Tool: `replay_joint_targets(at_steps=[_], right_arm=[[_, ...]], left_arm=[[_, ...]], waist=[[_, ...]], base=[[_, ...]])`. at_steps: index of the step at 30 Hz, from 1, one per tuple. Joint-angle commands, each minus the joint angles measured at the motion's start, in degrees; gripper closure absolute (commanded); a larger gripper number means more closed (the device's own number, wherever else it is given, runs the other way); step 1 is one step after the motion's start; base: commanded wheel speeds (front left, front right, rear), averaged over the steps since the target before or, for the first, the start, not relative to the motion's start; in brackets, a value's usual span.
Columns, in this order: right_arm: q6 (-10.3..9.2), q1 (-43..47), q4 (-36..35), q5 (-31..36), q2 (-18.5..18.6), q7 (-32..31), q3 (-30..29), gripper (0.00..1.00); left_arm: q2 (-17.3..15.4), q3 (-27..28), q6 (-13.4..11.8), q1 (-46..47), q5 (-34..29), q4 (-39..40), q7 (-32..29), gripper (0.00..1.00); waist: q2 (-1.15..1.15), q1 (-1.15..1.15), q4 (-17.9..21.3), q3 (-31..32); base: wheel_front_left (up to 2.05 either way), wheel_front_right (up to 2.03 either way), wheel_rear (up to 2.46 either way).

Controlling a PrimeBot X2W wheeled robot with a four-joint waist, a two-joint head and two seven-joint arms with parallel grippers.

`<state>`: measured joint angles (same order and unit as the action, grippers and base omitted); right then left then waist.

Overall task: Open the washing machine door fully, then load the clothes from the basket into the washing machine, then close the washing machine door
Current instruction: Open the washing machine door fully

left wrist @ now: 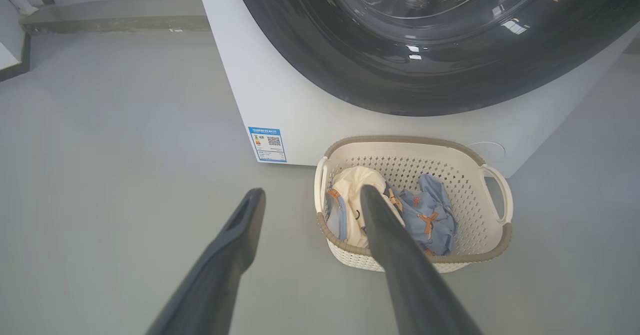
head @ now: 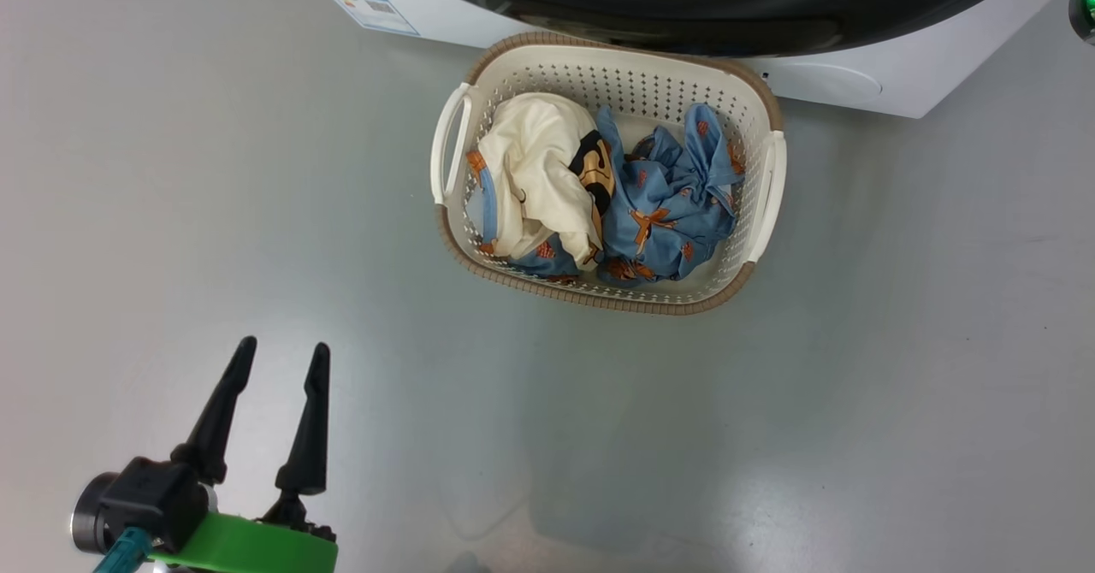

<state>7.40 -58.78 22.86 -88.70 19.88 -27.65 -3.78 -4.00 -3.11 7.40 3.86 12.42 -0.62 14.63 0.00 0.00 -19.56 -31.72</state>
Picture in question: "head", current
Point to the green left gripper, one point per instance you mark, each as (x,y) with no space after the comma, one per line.
(248,547)

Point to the black washing machine glass door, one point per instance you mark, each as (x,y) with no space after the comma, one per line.
(684,0)

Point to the white front-load washing machine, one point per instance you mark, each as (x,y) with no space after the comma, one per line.
(855,85)

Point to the cream garment with cartoon print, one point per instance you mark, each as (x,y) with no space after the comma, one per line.
(539,162)

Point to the cream laundry basket brown rim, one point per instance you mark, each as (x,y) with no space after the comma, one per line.
(650,85)

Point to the blue garment with orange print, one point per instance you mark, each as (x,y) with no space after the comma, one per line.
(667,205)

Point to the blue energy label sticker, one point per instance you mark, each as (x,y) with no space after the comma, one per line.
(369,8)

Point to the round white filter cover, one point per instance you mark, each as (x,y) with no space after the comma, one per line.
(821,81)

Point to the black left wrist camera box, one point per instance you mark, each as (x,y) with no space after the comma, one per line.
(154,492)

